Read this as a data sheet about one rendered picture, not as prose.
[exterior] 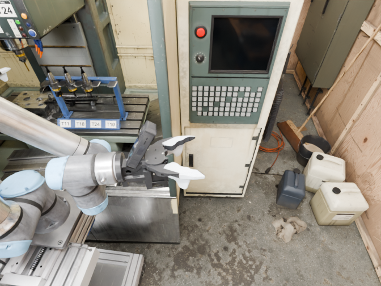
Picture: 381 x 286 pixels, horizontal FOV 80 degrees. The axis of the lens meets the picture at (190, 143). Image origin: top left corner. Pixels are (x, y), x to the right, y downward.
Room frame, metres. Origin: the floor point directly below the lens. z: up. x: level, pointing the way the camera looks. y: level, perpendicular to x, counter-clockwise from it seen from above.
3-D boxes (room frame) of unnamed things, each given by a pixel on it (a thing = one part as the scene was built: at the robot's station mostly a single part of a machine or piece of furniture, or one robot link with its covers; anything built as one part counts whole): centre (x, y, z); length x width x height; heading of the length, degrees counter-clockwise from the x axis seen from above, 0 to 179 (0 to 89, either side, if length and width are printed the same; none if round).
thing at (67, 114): (1.39, 0.95, 1.05); 0.10 x 0.05 x 0.30; 178
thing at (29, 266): (0.43, 0.55, 1.07); 0.40 x 0.13 x 0.09; 173
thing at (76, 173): (0.33, 0.27, 1.56); 0.11 x 0.08 x 0.09; 98
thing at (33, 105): (1.48, 1.22, 0.97); 0.29 x 0.23 x 0.05; 88
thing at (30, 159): (1.03, 0.91, 0.70); 0.90 x 0.30 x 0.16; 88
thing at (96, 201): (0.35, 0.27, 1.46); 0.11 x 0.08 x 0.11; 8
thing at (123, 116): (1.37, 0.51, 1.05); 0.10 x 0.05 x 0.30; 178
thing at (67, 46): (1.88, 1.09, 1.16); 0.48 x 0.05 x 0.51; 88
